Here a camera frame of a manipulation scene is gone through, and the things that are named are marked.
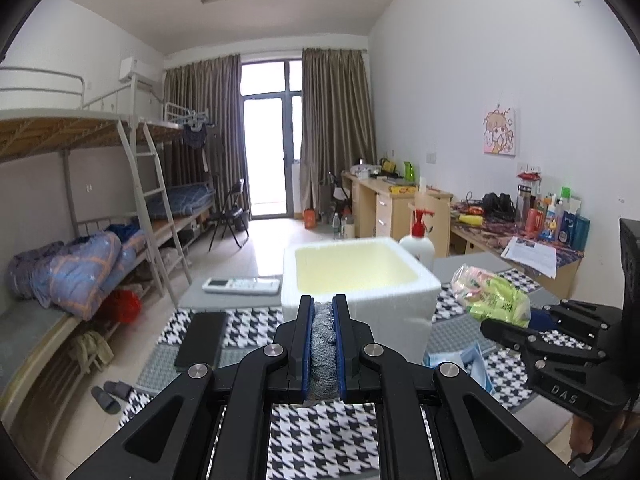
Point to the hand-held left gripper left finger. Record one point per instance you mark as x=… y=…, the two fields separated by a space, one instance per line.
x=307 y=350

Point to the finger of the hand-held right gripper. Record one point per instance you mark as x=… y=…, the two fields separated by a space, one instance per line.
x=505 y=332
x=575 y=317

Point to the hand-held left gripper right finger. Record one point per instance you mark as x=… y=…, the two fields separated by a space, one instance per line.
x=341 y=350

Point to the grey steel wool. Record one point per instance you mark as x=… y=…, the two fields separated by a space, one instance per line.
x=324 y=355

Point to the green plastic packet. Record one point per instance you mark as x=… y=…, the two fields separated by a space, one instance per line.
x=490 y=300

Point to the blue face mask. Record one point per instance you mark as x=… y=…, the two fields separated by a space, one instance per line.
x=465 y=367

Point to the white foam box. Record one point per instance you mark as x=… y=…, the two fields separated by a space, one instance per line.
x=390 y=320

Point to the person's right hand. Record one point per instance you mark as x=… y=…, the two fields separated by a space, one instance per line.
x=581 y=432

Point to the printed paper sheets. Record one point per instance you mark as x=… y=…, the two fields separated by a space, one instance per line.
x=530 y=257

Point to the grey houndstooth tablecloth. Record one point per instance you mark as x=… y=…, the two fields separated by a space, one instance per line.
x=320 y=435

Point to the wooden desk with patterned cloth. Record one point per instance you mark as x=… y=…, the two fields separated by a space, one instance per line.
x=480 y=250

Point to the white remote control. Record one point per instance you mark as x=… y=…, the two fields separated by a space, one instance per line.
x=240 y=286

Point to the row of toiletry bottles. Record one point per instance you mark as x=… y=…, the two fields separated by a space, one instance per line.
x=555 y=215

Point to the black smartphone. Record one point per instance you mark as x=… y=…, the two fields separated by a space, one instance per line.
x=200 y=340

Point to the yellow pouch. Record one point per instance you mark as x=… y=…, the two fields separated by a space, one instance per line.
x=471 y=220

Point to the white lotion pump bottle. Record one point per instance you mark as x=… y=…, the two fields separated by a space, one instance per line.
x=420 y=250

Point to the white plastic jug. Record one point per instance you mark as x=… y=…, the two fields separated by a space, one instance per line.
x=348 y=227

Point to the orange floor container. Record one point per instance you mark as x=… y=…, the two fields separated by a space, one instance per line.
x=311 y=218

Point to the wooden smiley chair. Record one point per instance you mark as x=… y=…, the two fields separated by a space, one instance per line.
x=437 y=215

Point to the wooden desk with drawers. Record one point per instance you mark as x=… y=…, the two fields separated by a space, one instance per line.
x=385 y=210

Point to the black folding chair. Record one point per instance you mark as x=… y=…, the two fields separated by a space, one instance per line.
x=230 y=215

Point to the yellow flat box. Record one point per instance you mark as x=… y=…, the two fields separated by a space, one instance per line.
x=402 y=189

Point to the metal bunk bed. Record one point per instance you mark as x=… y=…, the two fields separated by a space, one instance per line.
x=60 y=127
x=170 y=225

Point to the green plastic bag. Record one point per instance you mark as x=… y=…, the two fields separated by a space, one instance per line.
x=409 y=172

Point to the grey slipper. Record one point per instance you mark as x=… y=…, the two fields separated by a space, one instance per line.
x=106 y=400
x=120 y=388

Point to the red plastic bag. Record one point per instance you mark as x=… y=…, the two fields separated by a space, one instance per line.
x=120 y=307

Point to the blue plaid folded quilt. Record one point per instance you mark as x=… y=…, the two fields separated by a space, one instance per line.
x=182 y=200

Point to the glass balcony door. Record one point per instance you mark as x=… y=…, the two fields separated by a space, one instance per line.
x=267 y=150

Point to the khaki cloth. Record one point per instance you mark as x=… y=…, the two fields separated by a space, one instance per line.
x=92 y=350

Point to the white metal bed ladder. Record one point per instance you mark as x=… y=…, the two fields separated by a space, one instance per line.
x=150 y=200

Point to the dark blue cloth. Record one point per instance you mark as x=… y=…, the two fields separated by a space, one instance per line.
x=122 y=230

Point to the brown curtain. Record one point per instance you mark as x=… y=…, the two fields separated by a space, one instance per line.
x=205 y=110
x=337 y=125

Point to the dark hanging clothes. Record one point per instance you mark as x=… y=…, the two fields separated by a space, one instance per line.
x=194 y=140

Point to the blue orange checked quilt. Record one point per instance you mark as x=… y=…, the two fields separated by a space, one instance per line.
x=75 y=270

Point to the white air conditioner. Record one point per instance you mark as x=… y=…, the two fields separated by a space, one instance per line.
x=140 y=70

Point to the cartoon wall poster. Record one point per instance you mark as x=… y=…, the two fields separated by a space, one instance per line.
x=500 y=130

